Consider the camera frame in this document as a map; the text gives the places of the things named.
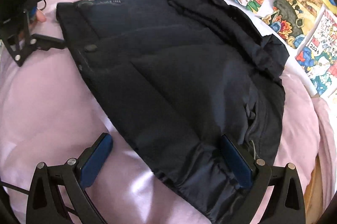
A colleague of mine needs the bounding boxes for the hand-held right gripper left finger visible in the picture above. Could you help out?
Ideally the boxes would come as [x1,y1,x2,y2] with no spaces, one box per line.
[26,132,114,224]

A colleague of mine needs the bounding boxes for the landscape fields drawing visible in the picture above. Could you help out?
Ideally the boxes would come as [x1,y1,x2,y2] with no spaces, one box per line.
[259,0,325,49]

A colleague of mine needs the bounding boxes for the tower and buildings drawing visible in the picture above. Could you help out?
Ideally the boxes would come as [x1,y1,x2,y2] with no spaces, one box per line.
[295,5,337,101]

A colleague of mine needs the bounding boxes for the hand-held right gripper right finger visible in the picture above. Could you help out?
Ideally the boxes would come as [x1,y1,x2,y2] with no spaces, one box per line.
[220,134,307,224]

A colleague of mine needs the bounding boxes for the person's left hand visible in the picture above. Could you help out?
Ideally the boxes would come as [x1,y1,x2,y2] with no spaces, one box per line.
[28,8,48,31]

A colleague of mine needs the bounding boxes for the wooden bed frame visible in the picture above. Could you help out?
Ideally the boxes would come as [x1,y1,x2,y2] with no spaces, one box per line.
[304,154,325,216]

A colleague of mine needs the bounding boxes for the black cable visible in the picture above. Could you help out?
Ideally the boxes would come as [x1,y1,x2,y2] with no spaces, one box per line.
[0,180,77,214]

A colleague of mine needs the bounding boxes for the pink blanket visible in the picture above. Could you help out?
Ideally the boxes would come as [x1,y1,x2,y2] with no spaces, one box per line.
[0,0,322,224]

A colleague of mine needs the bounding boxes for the black padded jacket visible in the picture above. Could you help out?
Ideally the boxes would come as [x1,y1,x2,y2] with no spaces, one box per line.
[56,0,290,224]

